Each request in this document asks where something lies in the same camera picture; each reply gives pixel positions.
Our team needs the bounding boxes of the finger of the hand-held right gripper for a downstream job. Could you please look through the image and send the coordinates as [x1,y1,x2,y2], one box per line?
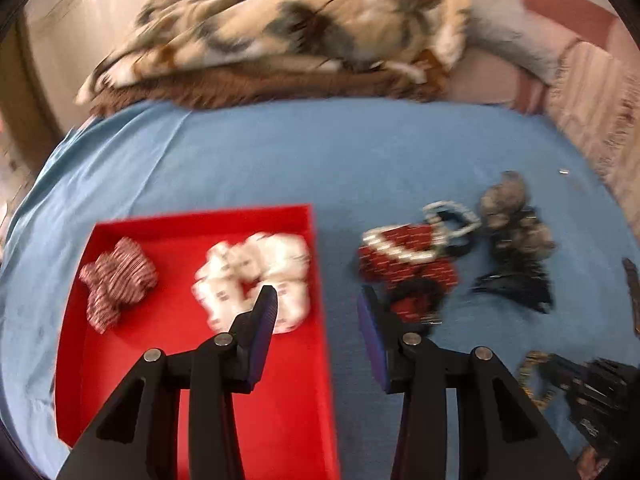
[622,258,640,337]

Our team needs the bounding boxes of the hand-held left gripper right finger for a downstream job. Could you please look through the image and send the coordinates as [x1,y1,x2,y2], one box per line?
[356,285,576,480]

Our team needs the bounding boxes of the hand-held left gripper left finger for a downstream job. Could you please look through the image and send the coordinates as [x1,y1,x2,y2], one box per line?
[56,285,278,480]

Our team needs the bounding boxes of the white printed scrunchie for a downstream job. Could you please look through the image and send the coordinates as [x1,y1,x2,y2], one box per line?
[192,232,312,335]

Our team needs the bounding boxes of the black hair tie with charm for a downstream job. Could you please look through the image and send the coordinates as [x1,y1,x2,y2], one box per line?
[386,279,447,331]

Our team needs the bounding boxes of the red tray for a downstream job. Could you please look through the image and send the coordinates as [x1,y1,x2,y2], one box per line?
[54,204,341,480]

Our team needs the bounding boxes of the red polka dot scrunchie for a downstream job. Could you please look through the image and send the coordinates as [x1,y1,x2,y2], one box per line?
[357,224,460,323]

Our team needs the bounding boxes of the white pearl bracelet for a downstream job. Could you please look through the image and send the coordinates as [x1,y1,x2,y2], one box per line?
[362,227,451,265]

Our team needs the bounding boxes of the grey organza scrunchie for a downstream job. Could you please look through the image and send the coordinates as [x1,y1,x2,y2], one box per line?
[479,171,557,263]

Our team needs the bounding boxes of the pale beaded bracelet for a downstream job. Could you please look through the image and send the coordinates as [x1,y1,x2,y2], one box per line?
[422,201,482,237]

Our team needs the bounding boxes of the red white plaid scrunchie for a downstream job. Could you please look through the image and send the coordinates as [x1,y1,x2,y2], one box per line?
[79,237,160,335]

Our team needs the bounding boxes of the blue bed sheet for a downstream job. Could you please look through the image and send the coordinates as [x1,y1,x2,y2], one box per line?
[0,97,636,480]

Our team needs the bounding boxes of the striped fringed cloth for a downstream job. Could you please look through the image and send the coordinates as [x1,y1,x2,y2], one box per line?
[542,35,640,206]

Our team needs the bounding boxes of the brown fleece blanket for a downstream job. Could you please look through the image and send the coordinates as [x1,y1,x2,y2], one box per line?
[90,62,451,111]

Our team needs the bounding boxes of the pale grey pillow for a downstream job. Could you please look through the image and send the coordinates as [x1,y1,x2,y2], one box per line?
[462,7,568,88]

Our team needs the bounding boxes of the pink cushion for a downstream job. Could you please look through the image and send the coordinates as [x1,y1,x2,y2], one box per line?
[520,0,620,43]

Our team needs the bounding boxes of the leaf print blanket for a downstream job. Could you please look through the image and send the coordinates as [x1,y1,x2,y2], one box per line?
[75,0,473,106]

